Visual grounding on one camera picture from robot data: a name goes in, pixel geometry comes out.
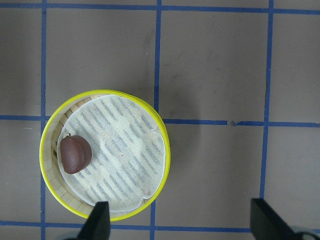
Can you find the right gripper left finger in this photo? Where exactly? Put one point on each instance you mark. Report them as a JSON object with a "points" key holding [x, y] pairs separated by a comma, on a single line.
{"points": [[98, 224]]}

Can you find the white steamer liner cloth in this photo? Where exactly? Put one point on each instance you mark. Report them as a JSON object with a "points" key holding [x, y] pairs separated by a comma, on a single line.
{"points": [[128, 153]]}

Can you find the brown bun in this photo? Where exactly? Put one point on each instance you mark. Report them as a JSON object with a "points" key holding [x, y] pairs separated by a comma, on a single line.
{"points": [[75, 153]]}

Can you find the yellow steamer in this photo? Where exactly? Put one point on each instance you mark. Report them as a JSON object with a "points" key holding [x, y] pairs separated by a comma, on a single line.
{"points": [[50, 157]]}

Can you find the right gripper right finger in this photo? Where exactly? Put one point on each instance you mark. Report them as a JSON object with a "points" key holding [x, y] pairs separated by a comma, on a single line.
{"points": [[266, 224]]}

